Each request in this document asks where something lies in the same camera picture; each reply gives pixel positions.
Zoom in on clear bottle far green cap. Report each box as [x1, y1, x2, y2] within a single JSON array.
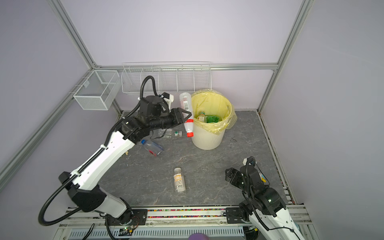
[[157, 129, 183, 139]]

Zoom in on white ribbed trash bin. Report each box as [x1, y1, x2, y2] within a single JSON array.
[[192, 123, 226, 150]]

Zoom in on yellow bin liner bag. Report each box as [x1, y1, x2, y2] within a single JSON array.
[[192, 89, 238, 135]]

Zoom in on clear bottle red cap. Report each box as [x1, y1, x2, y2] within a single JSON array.
[[180, 93, 194, 138]]

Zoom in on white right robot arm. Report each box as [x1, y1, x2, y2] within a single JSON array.
[[223, 157, 304, 240]]

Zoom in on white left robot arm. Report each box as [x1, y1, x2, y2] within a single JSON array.
[[38, 76, 193, 226]]

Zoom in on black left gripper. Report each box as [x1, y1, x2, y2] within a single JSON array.
[[148, 108, 192, 132]]

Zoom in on white wire shelf basket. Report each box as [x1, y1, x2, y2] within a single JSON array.
[[121, 62, 212, 94]]

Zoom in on clear square bottle green cap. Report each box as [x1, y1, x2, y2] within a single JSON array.
[[197, 111, 207, 123]]

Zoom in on white mesh box basket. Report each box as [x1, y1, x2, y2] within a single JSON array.
[[74, 70, 122, 111]]

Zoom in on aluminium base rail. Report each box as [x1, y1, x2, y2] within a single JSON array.
[[54, 204, 319, 240]]

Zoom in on white bottle orange label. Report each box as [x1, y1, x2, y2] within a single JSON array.
[[174, 168, 186, 193]]

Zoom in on small bottle blue red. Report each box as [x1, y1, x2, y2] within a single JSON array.
[[141, 140, 164, 156]]

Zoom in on purple object bottom edge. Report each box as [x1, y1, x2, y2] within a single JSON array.
[[188, 233, 210, 240]]

